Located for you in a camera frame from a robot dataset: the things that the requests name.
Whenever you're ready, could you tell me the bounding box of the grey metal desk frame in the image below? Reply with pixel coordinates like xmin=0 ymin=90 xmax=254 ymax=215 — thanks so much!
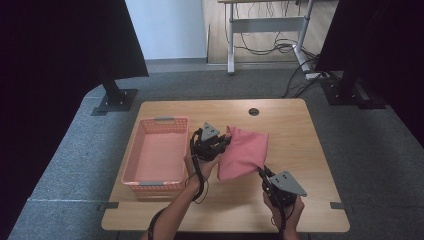
xmin=216 ymin=0 xmax=322 ymax=75

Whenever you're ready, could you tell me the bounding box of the pink plastic basket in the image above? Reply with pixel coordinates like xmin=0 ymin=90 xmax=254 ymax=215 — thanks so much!
xmin=121 ymin=116 xmax=190 ymax=198

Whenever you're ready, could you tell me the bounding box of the person's left hand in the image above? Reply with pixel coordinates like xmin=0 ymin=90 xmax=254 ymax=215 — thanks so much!
xmin=183 ymin=146 xmax=222 ymax=192

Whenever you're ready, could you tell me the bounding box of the grey table bracket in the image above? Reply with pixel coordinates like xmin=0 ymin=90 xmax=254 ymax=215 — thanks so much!
xmin=329 ymin=201 xmax=352 ymax=211

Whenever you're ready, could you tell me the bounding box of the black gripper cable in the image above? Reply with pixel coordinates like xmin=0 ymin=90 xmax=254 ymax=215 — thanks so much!
xmin=147 ymin=128 xmax=209 ymax=240
xmin=275 ymin=198 xmax=290 ymax=240

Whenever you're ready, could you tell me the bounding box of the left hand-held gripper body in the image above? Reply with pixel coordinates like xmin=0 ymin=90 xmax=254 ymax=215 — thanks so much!
xmin=189 ymin=121 xmax=225 ymax=163

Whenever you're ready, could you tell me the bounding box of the black stand base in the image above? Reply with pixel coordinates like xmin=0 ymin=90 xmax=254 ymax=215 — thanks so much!
xmin=90 ymin=66 xmax=139 ymax=117
xmin=320 ymin=70 xmax=388 ymax=110

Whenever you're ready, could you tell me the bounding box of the black curtain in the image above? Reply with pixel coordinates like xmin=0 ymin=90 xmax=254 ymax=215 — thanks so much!
xmin=314 ymin=0 xmax=424 ymax=148
xmin=0 ymin=0 xmax=150 ymax=234

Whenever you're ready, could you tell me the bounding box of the bundle of black floor cables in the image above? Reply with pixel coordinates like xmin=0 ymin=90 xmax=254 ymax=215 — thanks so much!
xmin=233 ymin=2 xmax=323 ymax=100

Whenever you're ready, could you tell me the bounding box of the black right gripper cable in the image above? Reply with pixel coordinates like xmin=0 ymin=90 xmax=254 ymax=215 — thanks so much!
xmin=275 ymin=198 xmax=290 ymax=240

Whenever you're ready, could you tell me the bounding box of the pink cloth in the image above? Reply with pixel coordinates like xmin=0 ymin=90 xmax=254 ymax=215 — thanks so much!
xmin=217 ymin=125 xmax=270 ymax=182

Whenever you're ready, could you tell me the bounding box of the white power strip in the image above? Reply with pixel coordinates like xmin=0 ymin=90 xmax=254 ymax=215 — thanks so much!
xmin=304 ymin=71 xmax=332 ymax=81

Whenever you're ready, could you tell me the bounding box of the person's right hand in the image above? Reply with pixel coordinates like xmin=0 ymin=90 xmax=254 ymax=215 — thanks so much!
xmin=262 ymin=191 xmax=306 ymax=232

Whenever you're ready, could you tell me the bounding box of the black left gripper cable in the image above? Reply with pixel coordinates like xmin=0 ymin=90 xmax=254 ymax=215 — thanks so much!
xmin=147 ymin=128 xmax=209 ymax=240

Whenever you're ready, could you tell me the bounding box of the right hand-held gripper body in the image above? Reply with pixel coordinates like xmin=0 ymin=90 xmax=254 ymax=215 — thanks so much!
xmin=261 ymin=170 xmax=308 ymax=209

